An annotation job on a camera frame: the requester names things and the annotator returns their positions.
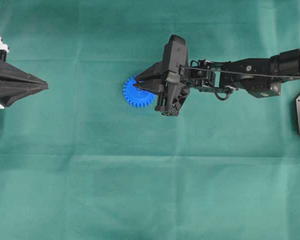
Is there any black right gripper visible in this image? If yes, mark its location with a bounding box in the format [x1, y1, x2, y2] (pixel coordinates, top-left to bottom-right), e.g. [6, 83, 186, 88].
[134, 34, 190, 117]

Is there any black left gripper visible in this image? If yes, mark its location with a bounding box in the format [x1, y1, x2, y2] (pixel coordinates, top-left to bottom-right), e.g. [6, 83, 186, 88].
[0, 36, 48, 110]

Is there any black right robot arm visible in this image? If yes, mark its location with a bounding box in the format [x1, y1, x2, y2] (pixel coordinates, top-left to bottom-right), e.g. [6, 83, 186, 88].
[135, 34, 300, 117]

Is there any blue plastic gear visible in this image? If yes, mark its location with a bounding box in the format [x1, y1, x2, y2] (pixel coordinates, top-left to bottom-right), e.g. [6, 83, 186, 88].
[122, 74, 156, 108]

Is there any green cloth mat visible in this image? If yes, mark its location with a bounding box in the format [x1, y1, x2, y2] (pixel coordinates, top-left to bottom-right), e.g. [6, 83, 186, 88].
[0, 0, 300, 240]

